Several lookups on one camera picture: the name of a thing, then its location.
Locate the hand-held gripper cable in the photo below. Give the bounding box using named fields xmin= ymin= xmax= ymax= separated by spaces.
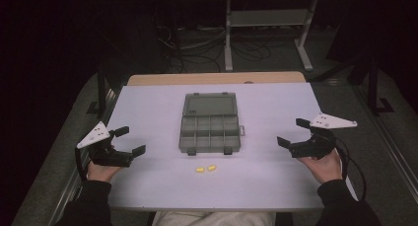
xmin=74 ymin=146 xmax=89 ymax=182
xmin=334 ymin=137 xmax=368 ymax=203

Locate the person's left hand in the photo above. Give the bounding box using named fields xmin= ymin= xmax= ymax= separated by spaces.
xmin=86 ymin=160 xmax=122 ymax=184

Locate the white metal stand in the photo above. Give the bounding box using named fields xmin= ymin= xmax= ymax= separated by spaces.
xmin=224 ymin=0 xmax=320 ymax=73

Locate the wooden table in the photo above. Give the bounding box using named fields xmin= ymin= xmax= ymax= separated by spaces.
xmin=126 ymin=71 xmax=307 ymax=87

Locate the black metal stand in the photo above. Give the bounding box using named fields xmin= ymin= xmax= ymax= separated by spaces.
xmin=86 ymin=67 xmax=110 ymax=116
xmin=367 ymin=54 xmax=395 ymax=116

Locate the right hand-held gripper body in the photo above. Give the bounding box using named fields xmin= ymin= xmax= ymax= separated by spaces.
xmin=289 ymin=112 xmax=358 ymax=160

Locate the person's right hand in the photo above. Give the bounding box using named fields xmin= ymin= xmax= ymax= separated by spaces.
xmin=297 ymin=149 xmax=343 ymax=185

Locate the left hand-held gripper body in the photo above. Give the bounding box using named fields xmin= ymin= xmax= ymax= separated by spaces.
xmin=76 ymin=120 xmax=134 ymax=169

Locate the grey plastic compartment box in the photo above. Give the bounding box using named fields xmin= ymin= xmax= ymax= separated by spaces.
xmin=177 ymin=92 xmax=246 ymax=157

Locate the bundle of floor cables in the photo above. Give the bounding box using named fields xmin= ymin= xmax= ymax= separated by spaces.
xmin=157 ymin=24 xmax=297 ymax=73

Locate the right hand-held gripper cable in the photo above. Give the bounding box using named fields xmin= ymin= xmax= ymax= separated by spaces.
xmin=334 ymin=137 xmax=368 ymax=203

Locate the left hand-held gripper cable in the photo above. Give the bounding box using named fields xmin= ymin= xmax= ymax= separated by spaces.
xmin=74 ymin=146 xmax=89 ymax=182

